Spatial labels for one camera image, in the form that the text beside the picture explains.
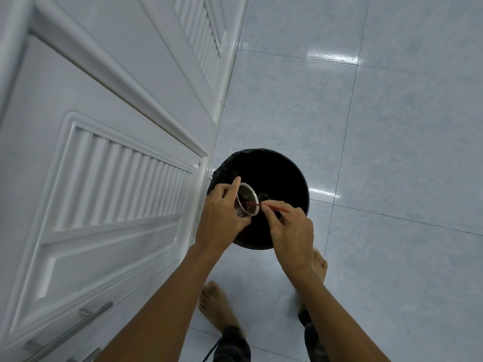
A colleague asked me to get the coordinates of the person's right hand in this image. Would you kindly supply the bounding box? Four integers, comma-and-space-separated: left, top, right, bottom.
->
260, 200, 315, 273

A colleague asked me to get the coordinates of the person's left hand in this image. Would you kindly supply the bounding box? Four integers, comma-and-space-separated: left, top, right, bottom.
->
194, 176, 253, 255

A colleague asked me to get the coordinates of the thin red stick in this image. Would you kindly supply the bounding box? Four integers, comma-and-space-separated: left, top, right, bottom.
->
245, 201, 291, 214

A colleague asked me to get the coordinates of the small steel bowl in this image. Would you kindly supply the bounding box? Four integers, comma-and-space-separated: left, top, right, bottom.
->
234, 182, 261, 217

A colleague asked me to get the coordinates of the person's right forearm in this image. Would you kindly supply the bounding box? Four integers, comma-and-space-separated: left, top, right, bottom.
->
281, 260, 393, 362

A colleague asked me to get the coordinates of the person's left forearm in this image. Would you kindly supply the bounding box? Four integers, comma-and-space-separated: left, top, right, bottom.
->
94, 243, 227, 362

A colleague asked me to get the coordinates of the black round trash bin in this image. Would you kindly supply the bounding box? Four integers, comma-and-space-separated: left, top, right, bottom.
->
211, 148, 311, 250

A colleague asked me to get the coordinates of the person's right foot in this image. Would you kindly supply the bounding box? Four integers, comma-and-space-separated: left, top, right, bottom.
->
297, 249, 328, 314

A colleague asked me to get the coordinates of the person's foot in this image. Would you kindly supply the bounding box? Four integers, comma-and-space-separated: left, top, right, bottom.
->
297, 249, 328, 314
198, 281, 247, 338

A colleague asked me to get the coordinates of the person's left foot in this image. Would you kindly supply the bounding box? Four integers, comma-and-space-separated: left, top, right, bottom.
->
198, 281, 247, 338

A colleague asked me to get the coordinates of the dark trouser leg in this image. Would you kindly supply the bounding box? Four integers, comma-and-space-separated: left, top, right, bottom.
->
218, 326, 252, 362
298, 309, 330, 362

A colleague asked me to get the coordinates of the white louvered cabinet door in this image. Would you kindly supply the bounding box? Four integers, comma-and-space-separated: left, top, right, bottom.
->
0, 32, 210, 362
32, 0, 250, 157

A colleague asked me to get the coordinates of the dark drawstring cord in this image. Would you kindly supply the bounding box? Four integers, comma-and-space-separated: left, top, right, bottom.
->
202, 337, 224, 362

